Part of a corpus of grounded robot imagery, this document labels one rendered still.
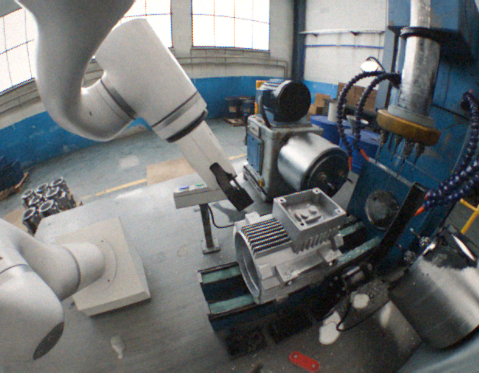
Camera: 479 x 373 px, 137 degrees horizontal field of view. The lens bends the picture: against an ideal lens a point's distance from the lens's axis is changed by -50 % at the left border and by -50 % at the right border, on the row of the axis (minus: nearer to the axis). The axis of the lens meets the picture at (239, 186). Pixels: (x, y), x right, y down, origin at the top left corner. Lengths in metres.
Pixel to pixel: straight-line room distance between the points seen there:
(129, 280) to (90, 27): 0.60
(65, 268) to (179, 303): 0.36
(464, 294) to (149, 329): 0.76
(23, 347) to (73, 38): 0.30
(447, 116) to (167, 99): 0.74
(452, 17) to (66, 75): 0.61
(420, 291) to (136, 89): 0.59
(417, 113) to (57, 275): 0.82
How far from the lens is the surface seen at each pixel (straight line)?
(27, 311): 0.28
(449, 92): 0.74
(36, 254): 0.42
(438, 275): 0.48
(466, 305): 0.49
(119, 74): 0.25
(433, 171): 0.76
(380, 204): 0.72
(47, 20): 0.16
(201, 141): 0.25
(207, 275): 0.54
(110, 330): 0.71
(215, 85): 6.09
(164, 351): 0.62
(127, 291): 0.65
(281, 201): 0.39
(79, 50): 0.16
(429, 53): 0.55
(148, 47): 0.25
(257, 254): 0.35
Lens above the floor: 1.38
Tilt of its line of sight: 33 degrees down
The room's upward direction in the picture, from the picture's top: straight up
